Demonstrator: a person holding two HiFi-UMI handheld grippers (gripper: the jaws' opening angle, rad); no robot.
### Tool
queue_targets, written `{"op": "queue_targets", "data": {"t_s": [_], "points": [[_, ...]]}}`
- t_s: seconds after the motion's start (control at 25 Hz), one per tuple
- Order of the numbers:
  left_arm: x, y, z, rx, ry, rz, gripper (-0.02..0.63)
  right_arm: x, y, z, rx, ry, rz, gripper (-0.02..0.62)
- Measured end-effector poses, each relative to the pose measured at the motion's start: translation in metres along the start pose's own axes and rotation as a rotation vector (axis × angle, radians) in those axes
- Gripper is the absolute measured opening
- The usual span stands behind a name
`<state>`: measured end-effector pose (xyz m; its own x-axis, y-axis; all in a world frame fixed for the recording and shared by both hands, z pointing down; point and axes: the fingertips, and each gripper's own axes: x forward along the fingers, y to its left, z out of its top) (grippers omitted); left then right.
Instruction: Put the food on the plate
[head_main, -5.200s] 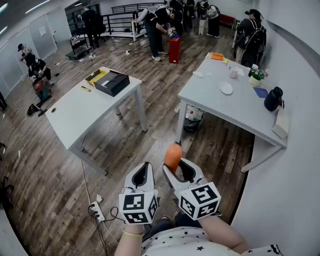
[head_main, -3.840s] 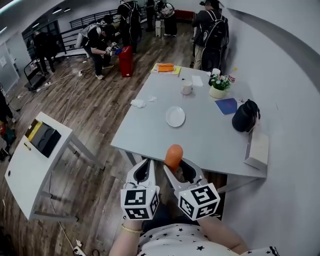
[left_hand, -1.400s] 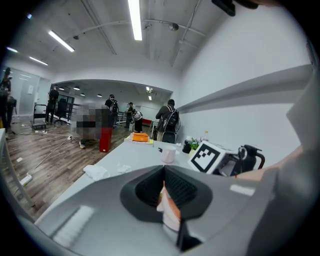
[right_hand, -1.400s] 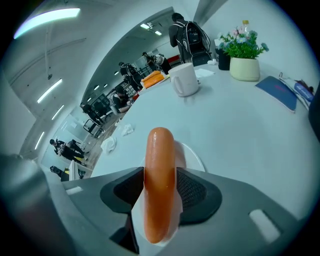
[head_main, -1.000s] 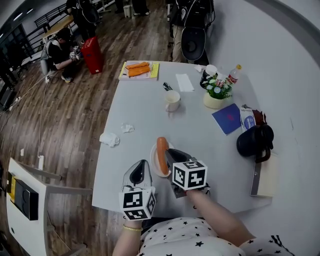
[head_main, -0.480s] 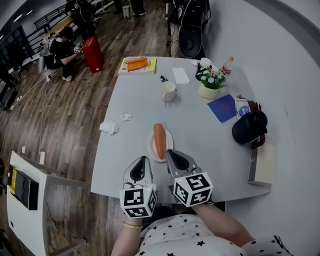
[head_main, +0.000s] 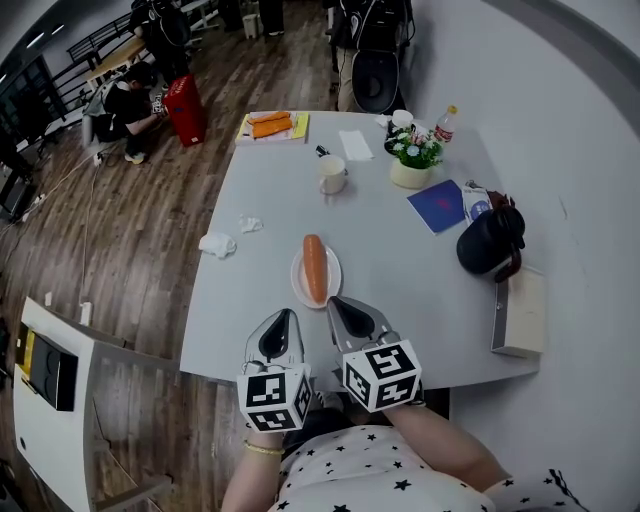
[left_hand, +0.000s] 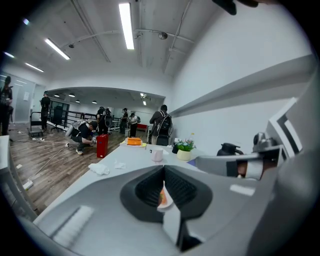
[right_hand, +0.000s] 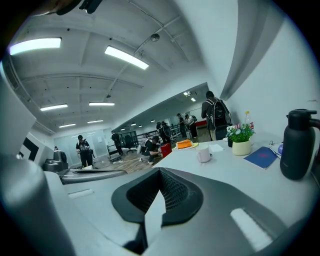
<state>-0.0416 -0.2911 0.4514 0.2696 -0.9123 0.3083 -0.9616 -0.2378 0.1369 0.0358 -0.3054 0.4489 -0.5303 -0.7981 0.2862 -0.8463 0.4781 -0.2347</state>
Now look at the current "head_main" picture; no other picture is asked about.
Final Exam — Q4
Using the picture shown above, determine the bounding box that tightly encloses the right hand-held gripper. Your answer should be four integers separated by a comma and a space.
325, 295, 424, 414

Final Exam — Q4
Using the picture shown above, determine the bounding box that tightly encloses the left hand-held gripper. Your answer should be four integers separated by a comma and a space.
235, 308, 314, 434

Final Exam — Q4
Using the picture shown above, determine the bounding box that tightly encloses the white oval plate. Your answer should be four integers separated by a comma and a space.
290, 244, 345, 310

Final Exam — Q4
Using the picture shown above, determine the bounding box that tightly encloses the orange carrot food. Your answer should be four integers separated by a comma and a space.
302, 233, 329, 305

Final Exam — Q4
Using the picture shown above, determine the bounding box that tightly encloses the person's left forearm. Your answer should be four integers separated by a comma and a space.
227, 429, 287, 512

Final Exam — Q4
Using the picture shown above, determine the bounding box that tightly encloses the person's right forearm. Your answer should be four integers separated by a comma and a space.
388, 399, 514, 494

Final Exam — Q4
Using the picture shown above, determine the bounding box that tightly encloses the orange food piece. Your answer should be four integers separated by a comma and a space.
248, 111, 292, 126
251, 118, 294, 140

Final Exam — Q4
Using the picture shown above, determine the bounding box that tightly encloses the person's white shoe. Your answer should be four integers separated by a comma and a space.
312, 391, 347, 414

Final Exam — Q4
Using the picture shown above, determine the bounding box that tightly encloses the white star-print shirt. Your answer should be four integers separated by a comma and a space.
268, 424, 592, 512

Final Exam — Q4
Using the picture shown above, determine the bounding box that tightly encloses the cream box with grey side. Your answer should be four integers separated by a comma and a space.
490, 264, 548, 359

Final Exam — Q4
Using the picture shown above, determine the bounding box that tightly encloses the large crumpled white tissue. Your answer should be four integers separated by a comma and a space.
198, 231, 238, 260

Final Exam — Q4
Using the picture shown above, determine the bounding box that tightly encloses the blue booklet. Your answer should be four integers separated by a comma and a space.
406, 179, 469, 236

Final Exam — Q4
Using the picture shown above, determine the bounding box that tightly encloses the white and blue packet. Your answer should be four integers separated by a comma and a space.
462, 180, 494, 227

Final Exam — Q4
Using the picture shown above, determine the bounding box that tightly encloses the white mug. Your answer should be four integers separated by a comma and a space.
318, 154, 349, 196

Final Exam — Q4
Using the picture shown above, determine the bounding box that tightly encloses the potted flower plant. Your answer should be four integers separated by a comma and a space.
389, 126, 445, 190

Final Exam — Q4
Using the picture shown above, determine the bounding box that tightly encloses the black device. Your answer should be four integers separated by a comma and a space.
28, 332, 80, 413

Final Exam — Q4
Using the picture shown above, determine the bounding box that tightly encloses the white cabinet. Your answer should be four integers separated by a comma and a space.
11, 295, 177, 512

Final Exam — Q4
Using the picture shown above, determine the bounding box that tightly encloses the white paper napkin pack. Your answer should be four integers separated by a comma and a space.
338, 129, 376, 162

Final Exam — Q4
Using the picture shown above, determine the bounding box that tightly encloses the plastic bottle with red label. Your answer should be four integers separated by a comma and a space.
433, 105, 460, 145

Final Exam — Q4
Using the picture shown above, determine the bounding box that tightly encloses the yellow and pink tray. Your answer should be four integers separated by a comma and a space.
234, 111, 311, 148

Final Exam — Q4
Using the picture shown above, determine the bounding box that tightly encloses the black office chair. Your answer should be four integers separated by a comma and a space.
350, 47, 402, 116

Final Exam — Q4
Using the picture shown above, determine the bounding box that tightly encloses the red box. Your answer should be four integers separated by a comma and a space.
162, 74, 208, 148

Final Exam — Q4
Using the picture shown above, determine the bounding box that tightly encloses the wooden background table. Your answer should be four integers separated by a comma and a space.
84, 37, 149, 82

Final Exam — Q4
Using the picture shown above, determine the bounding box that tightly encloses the black metal railing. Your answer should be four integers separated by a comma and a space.
0, 10, 137, 132

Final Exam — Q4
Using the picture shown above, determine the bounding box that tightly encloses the gold bracelet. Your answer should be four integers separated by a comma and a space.
243, 439, 286, 457

